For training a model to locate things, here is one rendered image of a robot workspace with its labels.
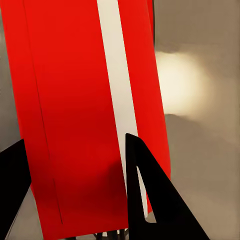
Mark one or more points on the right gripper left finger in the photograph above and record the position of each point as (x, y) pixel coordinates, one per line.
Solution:
(15, 180)

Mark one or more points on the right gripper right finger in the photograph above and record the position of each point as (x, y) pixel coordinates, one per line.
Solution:
(174, 219)

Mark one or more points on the coffee table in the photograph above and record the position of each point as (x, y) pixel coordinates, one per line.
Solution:
(197, 51)

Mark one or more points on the radio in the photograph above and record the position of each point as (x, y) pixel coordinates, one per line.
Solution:
(84, 74)

